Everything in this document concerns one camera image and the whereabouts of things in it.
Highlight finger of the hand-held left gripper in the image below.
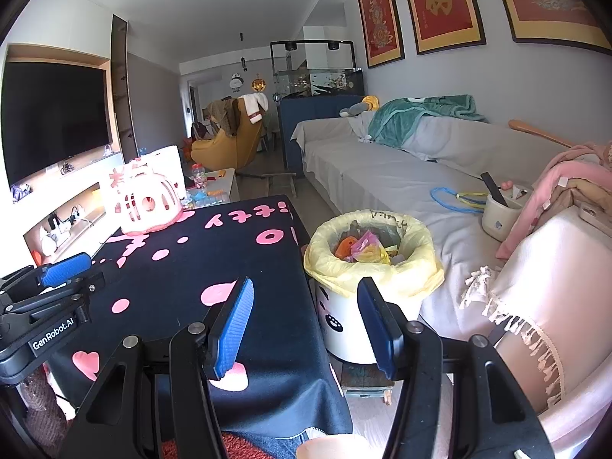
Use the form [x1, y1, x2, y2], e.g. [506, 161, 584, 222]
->
[0, 252, 93, 304]
[0, 272, 107, 328]

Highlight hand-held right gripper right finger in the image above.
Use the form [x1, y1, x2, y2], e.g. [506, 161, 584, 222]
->
[356, 276, 558, 459]

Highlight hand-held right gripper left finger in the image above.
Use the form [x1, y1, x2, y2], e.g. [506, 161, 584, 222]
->
[72, 276, 255, 459]

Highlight white trash bin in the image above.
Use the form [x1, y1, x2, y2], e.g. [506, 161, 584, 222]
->
[311, 277, 424, 364]

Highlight yellow trash bag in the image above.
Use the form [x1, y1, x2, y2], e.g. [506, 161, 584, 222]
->
[303, 209, 445, 299]

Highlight yellow pink chip packet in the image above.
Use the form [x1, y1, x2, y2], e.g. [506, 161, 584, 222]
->
[351, 230, 390, 265]

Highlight orange plastic bag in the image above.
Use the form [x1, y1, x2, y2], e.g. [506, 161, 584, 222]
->
[334, 236, 357, 261]

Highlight person's left forearm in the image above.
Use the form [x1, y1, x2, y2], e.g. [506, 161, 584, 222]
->
[21, 378, 68, 424]

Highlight small wooden dolly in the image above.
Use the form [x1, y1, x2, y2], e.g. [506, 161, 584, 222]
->
[342, 361, 395, 405]

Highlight black tablecloth pink print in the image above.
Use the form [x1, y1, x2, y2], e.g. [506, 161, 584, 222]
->
[48, 195, 355, 450]

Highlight white wood television cabinet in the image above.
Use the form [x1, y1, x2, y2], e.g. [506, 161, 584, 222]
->
[7, 43, 139, 264]

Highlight pink plastic toy cage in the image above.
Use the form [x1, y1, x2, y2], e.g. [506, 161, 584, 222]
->
[111, 167, 183, 236]

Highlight red knit sweater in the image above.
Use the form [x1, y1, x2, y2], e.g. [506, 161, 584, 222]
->
[160, 435, 269, 459]

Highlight blue denim jeans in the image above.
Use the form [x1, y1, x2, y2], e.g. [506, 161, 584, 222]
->
[249, 433, 316, 459]

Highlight low white table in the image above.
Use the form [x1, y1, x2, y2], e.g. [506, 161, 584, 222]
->
[184, 168, 240, 208]

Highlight black flat television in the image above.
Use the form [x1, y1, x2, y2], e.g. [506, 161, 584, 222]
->
[2, 61, 110, 186]

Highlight pale pink chair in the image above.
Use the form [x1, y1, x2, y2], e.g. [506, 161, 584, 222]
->
[497, 335, 612, 445]

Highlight grey sofa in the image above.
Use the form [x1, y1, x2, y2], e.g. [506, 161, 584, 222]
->
[289, 117, 575, 340]

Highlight small wooden stool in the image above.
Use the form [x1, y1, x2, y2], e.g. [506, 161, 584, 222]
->
[262, 171, 299, 198]

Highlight white mug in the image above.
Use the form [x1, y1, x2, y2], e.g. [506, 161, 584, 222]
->
[482, 192, 524, 242]

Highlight white fringed cloth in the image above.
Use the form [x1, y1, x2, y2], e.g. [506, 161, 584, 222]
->
[460, 210, 612, 395]

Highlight yellow armchair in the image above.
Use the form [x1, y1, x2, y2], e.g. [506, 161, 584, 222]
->
[190, 96, 269, 169]

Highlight black flat stick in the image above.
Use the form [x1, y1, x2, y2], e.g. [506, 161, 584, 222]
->
[480, 172, 508, 207]

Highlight teal blanket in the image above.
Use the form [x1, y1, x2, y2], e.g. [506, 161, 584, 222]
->
[368, 94, 488, 146]

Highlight brown clothes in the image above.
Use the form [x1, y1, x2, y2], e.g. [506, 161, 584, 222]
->
[207, 98, 247, 135]

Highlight pink blanket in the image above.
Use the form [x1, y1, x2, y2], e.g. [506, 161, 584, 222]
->
[496, 142, 612, 259]

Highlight grey plush toy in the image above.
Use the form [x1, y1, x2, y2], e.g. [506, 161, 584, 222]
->
[339, 96, 380, 118]

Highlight white towel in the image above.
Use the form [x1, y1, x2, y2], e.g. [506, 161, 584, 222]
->
[238, 93, 269, 122]

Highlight glass fish tank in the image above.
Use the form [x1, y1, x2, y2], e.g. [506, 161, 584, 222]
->
[277, 68, 366, 99]

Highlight wooden shoehorn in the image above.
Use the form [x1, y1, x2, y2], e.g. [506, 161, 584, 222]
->
[508, 119, 572, 148]

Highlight red framed gourd picture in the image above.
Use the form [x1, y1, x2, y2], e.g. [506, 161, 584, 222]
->
[356, 0, 406, 68]

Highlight red framed calligraphy picture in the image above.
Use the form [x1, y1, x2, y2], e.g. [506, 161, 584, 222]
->
[398, 0, 487, 55]

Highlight red framed ornament picture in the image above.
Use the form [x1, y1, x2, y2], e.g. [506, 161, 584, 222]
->
[488, 0, 612, 53]

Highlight blue cord loop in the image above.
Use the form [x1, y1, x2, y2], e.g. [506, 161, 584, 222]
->
[430, 186, 483, 213]

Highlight dark tall wall panel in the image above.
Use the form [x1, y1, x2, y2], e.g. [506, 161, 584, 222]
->
[111, 14, 139, 158]

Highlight black tank light frame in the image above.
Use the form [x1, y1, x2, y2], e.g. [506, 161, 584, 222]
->
[270, 41, 357, 99]

